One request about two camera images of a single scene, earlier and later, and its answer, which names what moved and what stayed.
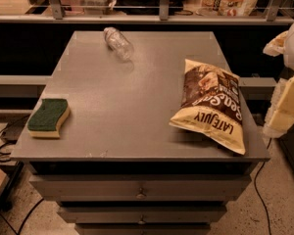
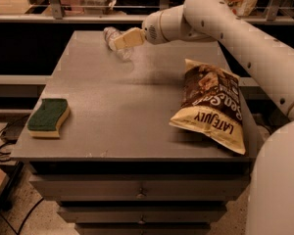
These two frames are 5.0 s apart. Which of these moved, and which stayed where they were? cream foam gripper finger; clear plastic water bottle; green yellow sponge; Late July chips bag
Moved: cream foam gripper finger
Stayed: clear plastic water bottle; green yellow sponge; Late July chips bag
